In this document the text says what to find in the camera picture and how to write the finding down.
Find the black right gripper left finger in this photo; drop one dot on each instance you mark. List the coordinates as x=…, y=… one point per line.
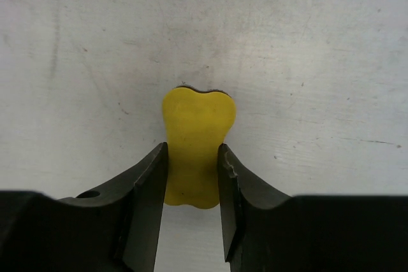
x=112, y=227

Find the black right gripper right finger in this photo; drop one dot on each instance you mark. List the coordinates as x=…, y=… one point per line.
x=264, y=229

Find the yellow bone shaped eraser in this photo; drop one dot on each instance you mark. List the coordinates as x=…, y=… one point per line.
x=196, y=124

